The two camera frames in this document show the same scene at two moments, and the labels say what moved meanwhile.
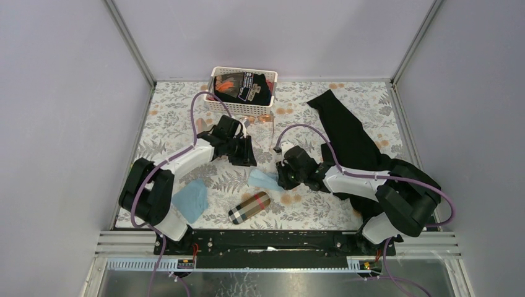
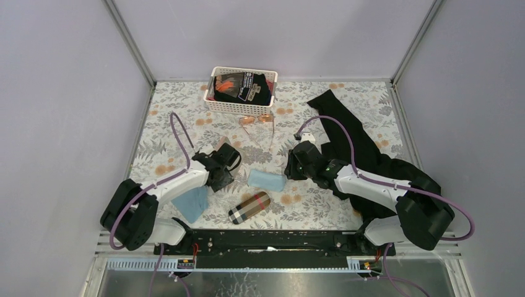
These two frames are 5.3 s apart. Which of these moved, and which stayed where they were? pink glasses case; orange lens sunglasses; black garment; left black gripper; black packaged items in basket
Moved: left black gripper; pink glasses case
Stayed: black packaged items in basket; orange lens sunglasses; black garment
